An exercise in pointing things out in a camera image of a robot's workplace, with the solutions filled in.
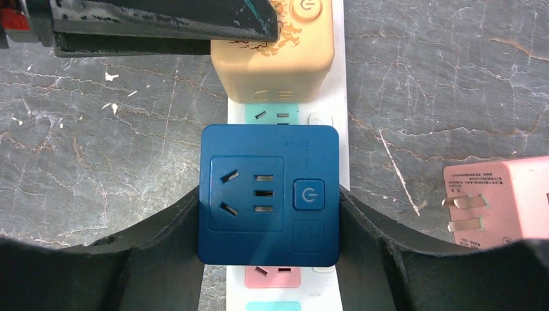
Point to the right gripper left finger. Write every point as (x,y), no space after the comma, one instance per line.
(152,265)

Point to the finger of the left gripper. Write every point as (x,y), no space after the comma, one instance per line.
(78,29)

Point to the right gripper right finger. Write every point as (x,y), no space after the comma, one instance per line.
(385,265)

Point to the white power strip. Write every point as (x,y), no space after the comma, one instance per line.
(319,287)

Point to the pink cube plug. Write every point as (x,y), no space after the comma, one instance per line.
(494,203)

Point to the blue cube plug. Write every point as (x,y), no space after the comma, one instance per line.
(269,195)

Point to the beige dragon cube plug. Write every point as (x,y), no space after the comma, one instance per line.
(289,70)

